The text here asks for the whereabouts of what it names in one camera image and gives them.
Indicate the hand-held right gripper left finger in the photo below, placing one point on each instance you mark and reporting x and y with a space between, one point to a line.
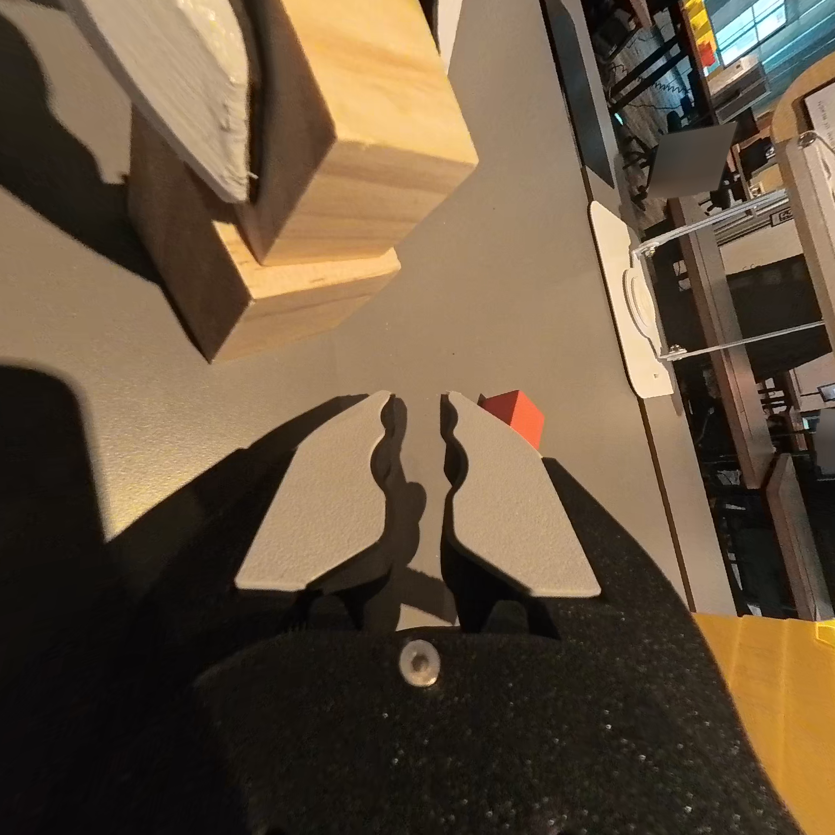
326 515

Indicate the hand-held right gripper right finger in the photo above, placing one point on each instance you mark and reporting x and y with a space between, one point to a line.
515 522

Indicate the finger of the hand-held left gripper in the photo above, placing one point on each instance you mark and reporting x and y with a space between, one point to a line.
182 85

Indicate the large pale wooden cube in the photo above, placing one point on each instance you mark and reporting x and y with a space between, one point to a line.
365 130

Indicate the pale wooden block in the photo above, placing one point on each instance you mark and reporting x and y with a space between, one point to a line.
261 287

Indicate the red wooden cube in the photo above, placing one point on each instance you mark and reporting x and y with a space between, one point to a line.
518 414

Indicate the white charging pad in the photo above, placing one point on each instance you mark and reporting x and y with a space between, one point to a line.
629 300

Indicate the clear acrylic stand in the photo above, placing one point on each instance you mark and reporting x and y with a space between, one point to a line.
730 280

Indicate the grey monitor back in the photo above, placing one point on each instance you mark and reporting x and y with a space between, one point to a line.
580 91

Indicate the round wooden table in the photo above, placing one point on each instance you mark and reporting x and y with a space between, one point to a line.
799 111

